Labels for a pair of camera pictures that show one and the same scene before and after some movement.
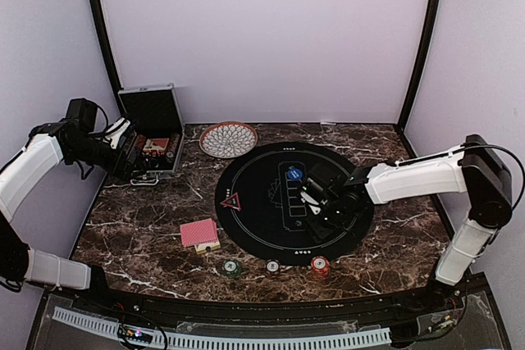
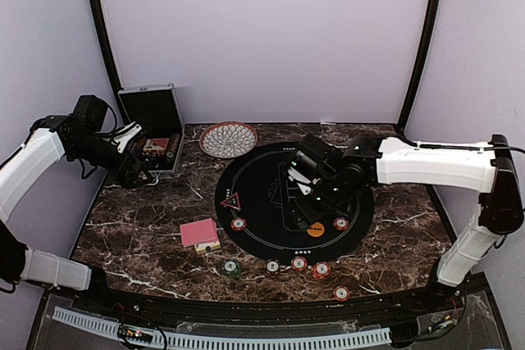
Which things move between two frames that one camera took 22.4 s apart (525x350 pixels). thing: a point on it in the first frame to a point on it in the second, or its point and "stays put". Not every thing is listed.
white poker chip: x=272 y=268 stays put
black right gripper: x=319 y=231 to x=296 y=212
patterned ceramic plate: x=228 y=139 stays put
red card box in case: x=157 y=145 stays put
